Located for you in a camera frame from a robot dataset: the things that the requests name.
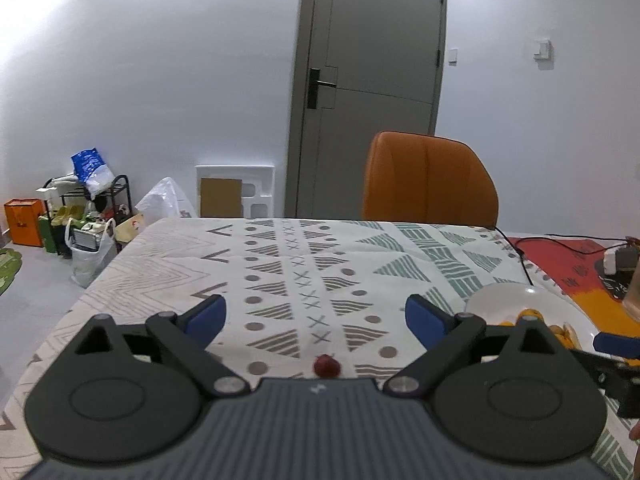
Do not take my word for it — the dark red plum front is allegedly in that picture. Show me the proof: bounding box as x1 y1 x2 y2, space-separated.
312 354 342 379

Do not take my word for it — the large orange front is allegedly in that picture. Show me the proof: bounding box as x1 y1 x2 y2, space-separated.
516 309 544 322

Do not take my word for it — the person's right hand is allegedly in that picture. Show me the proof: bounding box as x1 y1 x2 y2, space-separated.
629 420 640 441

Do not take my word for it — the white ceramic plate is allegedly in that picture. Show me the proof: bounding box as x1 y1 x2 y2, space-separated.
464 283 599 353

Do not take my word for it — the frosted drinking glass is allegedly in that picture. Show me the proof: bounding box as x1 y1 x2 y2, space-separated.
622 259 640 322

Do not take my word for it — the patterned white tablecloth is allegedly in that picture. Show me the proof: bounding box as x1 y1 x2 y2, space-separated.
1 219 639 479

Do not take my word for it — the white power adapter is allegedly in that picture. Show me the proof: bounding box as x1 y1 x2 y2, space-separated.
603 245 639 276

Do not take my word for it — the red orange cartoon mat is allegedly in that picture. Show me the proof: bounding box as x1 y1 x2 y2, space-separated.
508 235 639 337

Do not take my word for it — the clear plastic bag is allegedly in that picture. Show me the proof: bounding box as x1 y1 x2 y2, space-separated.
136 177 198 226

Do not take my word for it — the white plastic bag on floor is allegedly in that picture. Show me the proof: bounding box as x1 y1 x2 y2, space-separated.
64 219 117 288

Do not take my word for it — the orange leather chair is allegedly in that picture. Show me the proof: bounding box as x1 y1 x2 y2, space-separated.
362 131 499 229

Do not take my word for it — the white foam packaging board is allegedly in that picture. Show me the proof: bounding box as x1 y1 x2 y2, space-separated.
195 165 274 219

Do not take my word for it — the black metal shoe rack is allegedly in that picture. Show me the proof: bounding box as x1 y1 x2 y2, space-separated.
36 174 134 258

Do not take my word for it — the green box on floor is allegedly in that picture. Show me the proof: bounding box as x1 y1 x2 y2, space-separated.
38 214 58 254

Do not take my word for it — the blue white plastic bag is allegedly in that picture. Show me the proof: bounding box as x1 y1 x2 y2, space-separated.
70 148 115 200

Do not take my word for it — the green floor rug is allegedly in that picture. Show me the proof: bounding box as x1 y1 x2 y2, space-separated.
0 247 22 295

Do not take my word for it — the orange paper bag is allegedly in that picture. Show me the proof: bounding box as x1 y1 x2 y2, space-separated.
4 198 44 247

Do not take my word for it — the grey door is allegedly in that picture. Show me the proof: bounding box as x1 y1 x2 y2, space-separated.
284 0 447 219

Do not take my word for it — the black cable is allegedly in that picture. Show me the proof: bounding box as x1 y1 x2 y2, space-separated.
491 224 634 286

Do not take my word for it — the black door lock handle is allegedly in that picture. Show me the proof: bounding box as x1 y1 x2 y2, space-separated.
306 68 336 110

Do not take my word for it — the small white wall switch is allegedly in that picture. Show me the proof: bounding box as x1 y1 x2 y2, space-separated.
447 48 458 65

